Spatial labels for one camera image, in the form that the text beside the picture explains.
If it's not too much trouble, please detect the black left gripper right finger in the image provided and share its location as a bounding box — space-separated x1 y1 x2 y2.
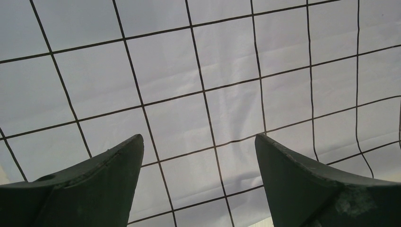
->
255 134 401 227

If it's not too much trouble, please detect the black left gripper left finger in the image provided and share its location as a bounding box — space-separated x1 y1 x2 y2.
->
0 134 144 227

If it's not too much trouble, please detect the white checked tablecloth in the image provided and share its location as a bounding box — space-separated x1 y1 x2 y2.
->
0 0 401 227

